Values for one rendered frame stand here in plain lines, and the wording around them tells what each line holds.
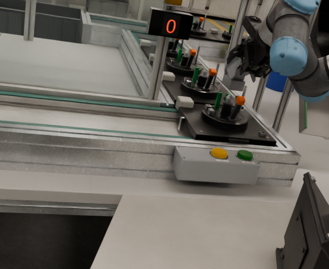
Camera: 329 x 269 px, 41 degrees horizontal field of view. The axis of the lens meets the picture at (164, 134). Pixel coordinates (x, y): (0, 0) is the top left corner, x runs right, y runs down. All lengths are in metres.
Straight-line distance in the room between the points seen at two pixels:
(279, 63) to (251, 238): 0.39
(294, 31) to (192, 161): 0.37
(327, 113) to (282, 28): 0.48
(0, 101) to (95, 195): 0.44
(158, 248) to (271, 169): 0.46
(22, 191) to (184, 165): 0.38
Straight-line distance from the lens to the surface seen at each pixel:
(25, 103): 1.32
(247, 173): 1.12
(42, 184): 1.05
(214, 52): 2.52
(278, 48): 0.95
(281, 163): 1.24
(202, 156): 1.08
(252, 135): 1.27
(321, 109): 1.40
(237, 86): 1.26
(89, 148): 1.08
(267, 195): 1.21
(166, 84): 1.54
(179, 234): 0.96
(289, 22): 0.98
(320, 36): 1.42
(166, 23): 1.28
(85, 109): 1.32
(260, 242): 1.02
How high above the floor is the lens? 1.42
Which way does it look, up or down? 23 degrees down
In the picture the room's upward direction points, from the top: 12 degrees clockwise
